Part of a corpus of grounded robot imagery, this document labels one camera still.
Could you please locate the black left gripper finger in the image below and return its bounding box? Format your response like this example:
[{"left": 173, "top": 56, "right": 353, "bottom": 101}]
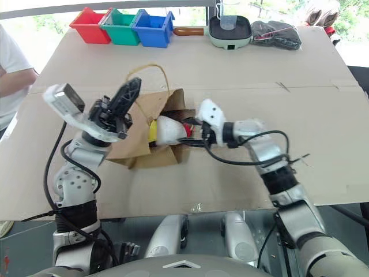
[
  {"left": 116, "top": 77, "right": 143, "bottom": 117},
  {"left": 111, "top": 78, "right": 135, "bottom": 115}
]

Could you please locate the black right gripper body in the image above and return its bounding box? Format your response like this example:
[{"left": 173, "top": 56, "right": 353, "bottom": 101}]
[{"left": 200, "top": 121, "right": 217, "bottom": 149}]

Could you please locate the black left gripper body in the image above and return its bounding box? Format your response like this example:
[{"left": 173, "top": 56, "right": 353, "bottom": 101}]
[{"left": 88, "top": 96, "right": 134, "bottom": 141}]

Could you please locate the white yellow red plush toy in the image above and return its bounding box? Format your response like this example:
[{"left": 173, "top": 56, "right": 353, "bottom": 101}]
[{"left": 148, "top": 115, "right": 199, "bottom": 148}]

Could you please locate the brown paper bag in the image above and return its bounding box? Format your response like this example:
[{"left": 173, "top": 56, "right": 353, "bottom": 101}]
[{"left": 106, "top": 64, "right": 200, "bottom": 171}]

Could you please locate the black packed plastic bag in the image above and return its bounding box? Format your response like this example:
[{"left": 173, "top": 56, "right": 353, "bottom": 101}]
[{"left": 250, "top": 20, "right": 303, "bottom": 52}]

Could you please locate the blue plastic bin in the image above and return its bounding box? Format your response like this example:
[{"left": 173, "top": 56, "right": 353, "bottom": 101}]
[{"left": 132, "top": 9, "right": 176, "bottom": 48}]

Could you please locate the green plastic bin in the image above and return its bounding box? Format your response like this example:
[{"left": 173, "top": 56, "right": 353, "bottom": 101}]
[{"left": 100, "top": 8, "right": 141, "bottom": 46}]

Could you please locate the red plastic bin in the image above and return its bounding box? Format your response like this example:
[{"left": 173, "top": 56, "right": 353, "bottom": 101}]
[{"left": 69, "top": 7, "right": 113, "bottom": 45}]

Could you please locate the brown sausage-shaped object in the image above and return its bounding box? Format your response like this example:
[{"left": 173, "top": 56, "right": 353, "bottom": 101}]
[{"left": 174, "top": 26, "right": 206, "bottom": 38}]

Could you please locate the pale green electric pan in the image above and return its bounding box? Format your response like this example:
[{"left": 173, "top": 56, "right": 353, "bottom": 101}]
[{"left": 208, "top": 14, "right": 253, "bottom": 51}]

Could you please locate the silver left robot leg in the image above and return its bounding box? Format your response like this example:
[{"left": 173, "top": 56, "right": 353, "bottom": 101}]
[{"left": 144, "top": 214, "right": 190, "bottom": 259}]

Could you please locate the silver robot leg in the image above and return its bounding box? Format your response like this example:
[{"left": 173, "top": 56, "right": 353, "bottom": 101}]
[
  {"left": 144, "top": 214, "right": 190, "bottom": 259},
  {"left": 220, "top": 212, "right": 259, "bottom": 263}
]

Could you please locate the person in white shirt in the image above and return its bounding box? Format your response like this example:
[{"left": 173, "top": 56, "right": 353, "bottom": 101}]
[{"left": 0, "top": 24, "right": 39, "bottom": 139}]

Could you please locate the clear plastic measuring cup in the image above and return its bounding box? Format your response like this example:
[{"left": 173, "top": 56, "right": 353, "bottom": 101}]
[{"left": 220, "top": 14, "right": 238, "bottom": 31}]

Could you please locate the silver right robot leg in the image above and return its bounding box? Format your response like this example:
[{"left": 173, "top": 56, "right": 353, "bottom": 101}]
[{"left": 220, "top": 212, "right": 259, "bottom": 263}]

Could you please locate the grey robot torso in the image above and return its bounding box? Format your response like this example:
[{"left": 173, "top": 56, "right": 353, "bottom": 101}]
[{"left": 28, "top": 253, "right": 292, "bottom": 277}]

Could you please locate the white shoe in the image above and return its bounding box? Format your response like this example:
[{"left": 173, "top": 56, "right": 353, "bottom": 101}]
[{"left": 0, "top": 220, "right": 14, "bottom": 239}]

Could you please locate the red and white object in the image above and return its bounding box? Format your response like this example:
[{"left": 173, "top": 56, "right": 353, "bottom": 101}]
[{"left": 325, "top": 25, "right": 342, "bottom": 46}]

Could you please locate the black metal bar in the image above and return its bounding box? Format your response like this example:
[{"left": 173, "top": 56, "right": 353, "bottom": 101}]
[{"left": 328, "top": 203, "right": 369, "bottom": 227}]

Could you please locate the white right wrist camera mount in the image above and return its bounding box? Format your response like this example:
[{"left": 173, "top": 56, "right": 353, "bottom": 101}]
[{"left": 195, "top": 99, "right": 230, "bottom": 147}]

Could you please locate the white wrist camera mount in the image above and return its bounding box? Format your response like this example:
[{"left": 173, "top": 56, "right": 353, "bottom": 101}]
[
  {"left": 43, "top": 83, "right": 127, "bottom": 144},
  {"left": 195, "top": 99, "right": 230, "bottom": 147}
]

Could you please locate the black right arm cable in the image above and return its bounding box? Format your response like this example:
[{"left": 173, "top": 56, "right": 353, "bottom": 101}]
[{"left": 206, "top": 131, "right": 291, "bottom": 169}]

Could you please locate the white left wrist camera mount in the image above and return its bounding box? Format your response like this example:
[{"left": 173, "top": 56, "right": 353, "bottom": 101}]
[{"left": 43, "top": 83, "right": 127, "bottom": 144}]

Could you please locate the grey window rail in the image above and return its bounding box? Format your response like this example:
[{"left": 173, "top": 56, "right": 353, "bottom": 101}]
[{"left": 0, "top": 0, "right": 217, "bottom": 20}]

